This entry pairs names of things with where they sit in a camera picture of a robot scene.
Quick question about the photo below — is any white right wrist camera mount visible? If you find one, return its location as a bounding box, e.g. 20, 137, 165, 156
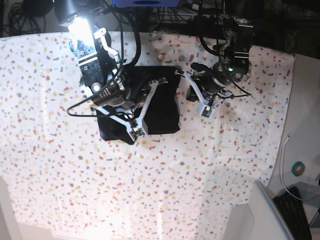
96, 77, 168, 145

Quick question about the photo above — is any white usb cable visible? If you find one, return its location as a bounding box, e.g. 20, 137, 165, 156
279, 134, 305, 201

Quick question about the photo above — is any green tape roll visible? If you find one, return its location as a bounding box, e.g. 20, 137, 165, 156
291, 161, 306, 177

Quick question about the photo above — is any black t-shirt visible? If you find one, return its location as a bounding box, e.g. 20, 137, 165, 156
96, 65, 181, 146

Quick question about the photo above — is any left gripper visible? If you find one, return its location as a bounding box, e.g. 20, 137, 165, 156
198, 71, 232, 100

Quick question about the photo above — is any black keyboard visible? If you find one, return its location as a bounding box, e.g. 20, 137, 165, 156
273, 192, 312, 240

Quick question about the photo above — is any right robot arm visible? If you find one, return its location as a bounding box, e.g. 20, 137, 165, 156
54, 0, 141, 110

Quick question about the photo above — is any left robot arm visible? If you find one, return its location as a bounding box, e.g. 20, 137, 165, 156
191, 0, 263, 100

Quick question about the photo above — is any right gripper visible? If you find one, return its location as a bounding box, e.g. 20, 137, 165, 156
90, 78, 140, 110

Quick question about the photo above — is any terrazzo pattern tablecloth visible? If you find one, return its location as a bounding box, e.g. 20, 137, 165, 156
0, 33, 295, 240

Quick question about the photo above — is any grey plastic bin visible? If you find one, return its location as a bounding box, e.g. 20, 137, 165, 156
223, 180, 294, 240

